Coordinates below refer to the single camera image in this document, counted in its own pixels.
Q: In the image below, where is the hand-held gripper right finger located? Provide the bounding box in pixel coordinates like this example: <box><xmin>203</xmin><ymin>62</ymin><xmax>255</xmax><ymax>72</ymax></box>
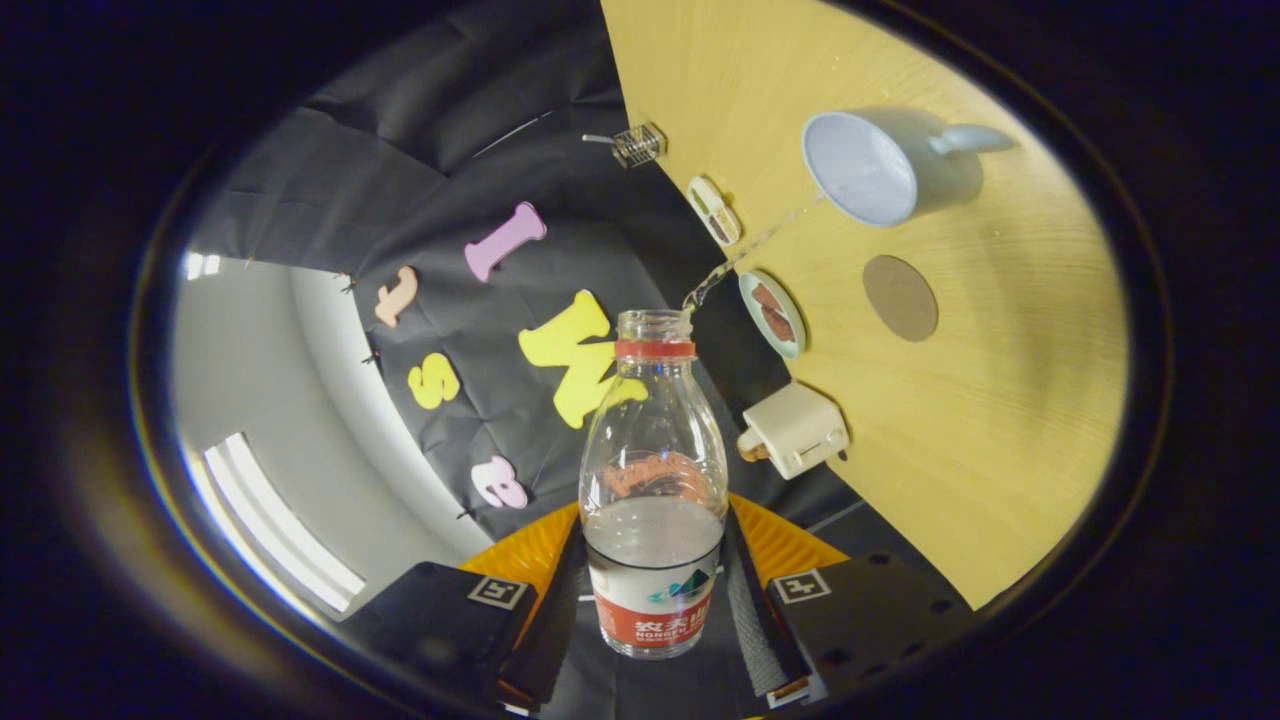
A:
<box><xmin>722</xmin><ymin>492</ymin><xmax>976</xmax><ymax>711</ymax></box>

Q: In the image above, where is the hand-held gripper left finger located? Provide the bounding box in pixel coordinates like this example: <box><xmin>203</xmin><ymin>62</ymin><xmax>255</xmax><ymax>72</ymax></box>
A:
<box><xmin>340</xmin><ymin>500</ymin><xmax>601</xmax><ymax>716</ymax></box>

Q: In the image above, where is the clear plastic bottle red label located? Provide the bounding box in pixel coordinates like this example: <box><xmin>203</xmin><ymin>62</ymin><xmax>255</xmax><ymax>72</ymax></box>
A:
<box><xmin>578</xmin><ymin>309</ymin><xmax>729</xmax><ymax>659</ymax></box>

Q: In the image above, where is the round brown coaster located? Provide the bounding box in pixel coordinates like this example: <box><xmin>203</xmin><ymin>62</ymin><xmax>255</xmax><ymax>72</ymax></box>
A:
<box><xmin>862</xmin><ymin>254</ymin><xmax>940</xmax><ymax>343</ymax></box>

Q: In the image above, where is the white cup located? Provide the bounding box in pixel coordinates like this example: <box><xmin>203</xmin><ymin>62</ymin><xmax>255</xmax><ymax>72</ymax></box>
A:
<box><xmin>800</xmin><ymin>107</ymin><xmax>1016</xmax><ymax>228</ymax></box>

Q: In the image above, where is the white toaster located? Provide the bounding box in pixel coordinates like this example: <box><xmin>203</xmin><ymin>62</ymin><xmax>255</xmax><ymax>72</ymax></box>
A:
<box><xmin>737</xmin><ymin>381</ymin><xmax>852</xmax><ymax>481</ymax></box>

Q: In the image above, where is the pale green plate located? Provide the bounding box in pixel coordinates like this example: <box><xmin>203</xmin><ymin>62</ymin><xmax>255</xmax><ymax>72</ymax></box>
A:
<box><xmin>738</xmin><ymin>270</ymin><xmax>807</xmax><ymax>361</ymax></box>

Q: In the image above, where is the long ceiling light panel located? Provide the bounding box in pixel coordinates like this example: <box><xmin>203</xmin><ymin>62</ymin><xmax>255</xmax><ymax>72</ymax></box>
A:
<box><xmin>203</xmin><ymin>432</ymin><xmax>368</xmax><ymax>613</ymax></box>

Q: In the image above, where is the wooden table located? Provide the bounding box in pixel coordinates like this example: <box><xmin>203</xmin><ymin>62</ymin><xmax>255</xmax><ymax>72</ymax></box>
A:
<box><xmin>600</xmin><ymin>0</ymin><xmax>1131</xmax><ymax>611</ymax></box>

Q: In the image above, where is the small divided white dish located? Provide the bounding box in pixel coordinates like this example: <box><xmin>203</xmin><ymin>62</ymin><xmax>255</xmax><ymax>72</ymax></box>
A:
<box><xmin>686</xmin><ymin>176</ymin><xmax>742</xmax><ymax>247</ymax></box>

